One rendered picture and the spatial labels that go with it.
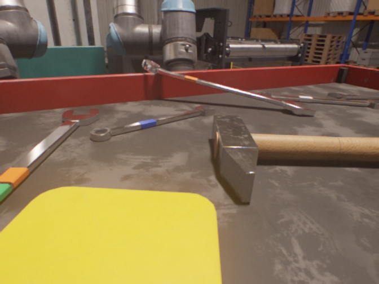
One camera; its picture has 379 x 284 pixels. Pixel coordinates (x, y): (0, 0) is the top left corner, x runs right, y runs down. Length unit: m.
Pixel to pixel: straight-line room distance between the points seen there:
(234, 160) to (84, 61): 1.06
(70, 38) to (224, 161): 1.13
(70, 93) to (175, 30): 0.37
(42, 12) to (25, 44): 0.52
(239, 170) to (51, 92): 0.29
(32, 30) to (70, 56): 0.44
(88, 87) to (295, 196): 0.30
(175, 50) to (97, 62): 0.61
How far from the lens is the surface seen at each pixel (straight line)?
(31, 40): 0.74
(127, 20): 0.80
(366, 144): 0.26
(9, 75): 0.49
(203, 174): 0.20
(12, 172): 0.22
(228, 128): 0.22
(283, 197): 0.19
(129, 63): 1.08
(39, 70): 1.17
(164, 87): 0.41
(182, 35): 0.67
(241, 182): 0.17
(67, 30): 1.26
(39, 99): 0.39
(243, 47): 2.26
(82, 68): 1.19
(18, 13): 0.75
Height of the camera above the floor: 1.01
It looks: 25 degrees down
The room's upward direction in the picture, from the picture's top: 2 degrees clockwise
